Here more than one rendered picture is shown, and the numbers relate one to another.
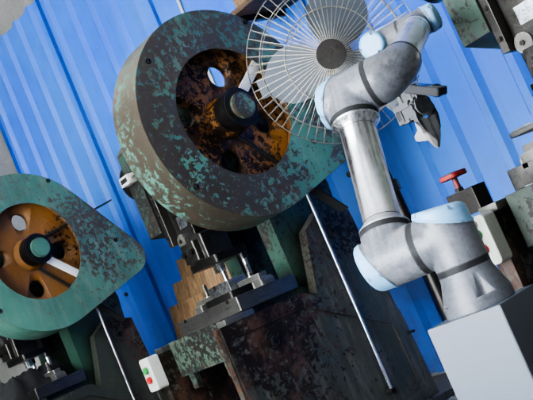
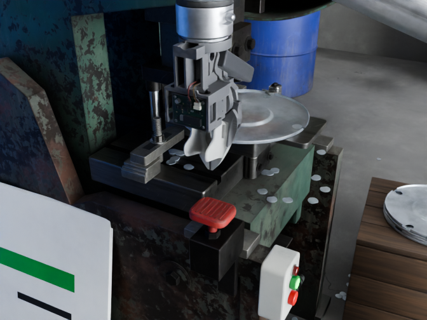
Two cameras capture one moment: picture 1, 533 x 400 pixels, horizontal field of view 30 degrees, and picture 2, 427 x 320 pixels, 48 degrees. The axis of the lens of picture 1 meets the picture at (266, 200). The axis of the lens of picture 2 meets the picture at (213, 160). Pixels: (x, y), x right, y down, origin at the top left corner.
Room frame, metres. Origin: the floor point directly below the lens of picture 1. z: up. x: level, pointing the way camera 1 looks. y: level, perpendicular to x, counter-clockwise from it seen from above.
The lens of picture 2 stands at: (2.93, 0.13, 1.22)
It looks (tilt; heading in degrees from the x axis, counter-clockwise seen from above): 29 degrees down; 251
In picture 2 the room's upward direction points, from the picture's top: straight up
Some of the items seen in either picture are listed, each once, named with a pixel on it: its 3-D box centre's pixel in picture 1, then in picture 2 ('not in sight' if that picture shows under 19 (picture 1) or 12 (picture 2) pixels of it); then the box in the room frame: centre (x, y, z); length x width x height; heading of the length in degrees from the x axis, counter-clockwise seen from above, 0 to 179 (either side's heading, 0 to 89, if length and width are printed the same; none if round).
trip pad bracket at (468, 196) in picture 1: (478, 218); (217, 266); (2.70, -0.51, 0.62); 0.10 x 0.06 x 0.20; 42
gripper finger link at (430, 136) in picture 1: (423, 135); (213, 150); (2.72, -0.47, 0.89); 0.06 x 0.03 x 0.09; 40
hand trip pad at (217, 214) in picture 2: (457, 185); (212, 226); (2.72, -0.49, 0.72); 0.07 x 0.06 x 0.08; 132
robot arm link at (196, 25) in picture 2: not in sight; (206, 20); (2.73, -0.48, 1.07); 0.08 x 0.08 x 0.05
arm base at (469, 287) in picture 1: (471, 284); not in sight; (2.11, -0.33, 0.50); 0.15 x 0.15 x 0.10
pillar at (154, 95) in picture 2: not in sight; (154, 101); (2.72, -0.88, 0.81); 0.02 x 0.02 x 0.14
